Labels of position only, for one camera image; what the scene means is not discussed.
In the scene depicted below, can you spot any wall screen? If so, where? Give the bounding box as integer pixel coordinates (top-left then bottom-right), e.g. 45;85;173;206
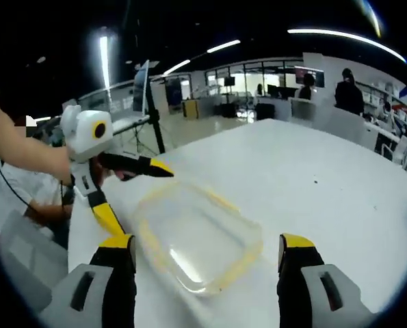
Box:
294;66;326;87

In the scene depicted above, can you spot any ceiling light strip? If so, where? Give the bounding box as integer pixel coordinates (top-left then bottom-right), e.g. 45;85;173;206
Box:
98;33;111;90
287;28;407;64
206;39;241;54
161;59;192;77

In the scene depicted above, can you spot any yellow black cart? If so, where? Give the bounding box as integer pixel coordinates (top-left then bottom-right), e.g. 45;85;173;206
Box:
182;98;200;119

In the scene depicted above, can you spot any shelf with white boxes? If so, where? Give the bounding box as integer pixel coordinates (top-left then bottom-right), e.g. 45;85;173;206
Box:
356;80;407;119

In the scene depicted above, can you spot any white light panel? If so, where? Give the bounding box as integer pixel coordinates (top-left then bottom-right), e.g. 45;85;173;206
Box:
132;59;150;114

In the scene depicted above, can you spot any clear box with yellow buckles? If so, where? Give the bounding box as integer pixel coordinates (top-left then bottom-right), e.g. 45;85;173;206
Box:
135;180;265;297

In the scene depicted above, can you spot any black tripod stand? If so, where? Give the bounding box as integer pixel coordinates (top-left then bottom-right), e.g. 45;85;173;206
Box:
144;60;167;155

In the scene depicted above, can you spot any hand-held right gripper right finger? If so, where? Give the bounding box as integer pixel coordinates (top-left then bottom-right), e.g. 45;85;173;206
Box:
277;233;374;328

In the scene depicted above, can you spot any white office chair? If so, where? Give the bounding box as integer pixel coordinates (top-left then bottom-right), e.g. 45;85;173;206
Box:
289;97;317;121

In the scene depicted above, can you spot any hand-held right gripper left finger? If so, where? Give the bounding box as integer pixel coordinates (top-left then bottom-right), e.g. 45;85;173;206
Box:
38;234;137;328

